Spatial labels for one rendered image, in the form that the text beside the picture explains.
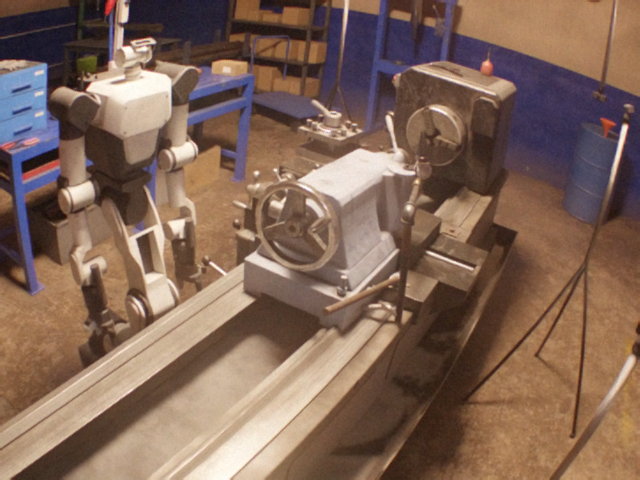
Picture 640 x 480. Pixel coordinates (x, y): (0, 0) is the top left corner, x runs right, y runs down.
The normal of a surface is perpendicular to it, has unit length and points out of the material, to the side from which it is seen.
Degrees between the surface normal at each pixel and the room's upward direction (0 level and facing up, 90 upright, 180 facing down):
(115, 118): 85
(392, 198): 79
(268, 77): 90
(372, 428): 0
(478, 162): 90
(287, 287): 90
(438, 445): 0
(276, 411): 0
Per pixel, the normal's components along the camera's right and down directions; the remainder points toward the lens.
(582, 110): -0.51, 0.35
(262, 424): 0.11, -0.88
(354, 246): 0.84, 0.00
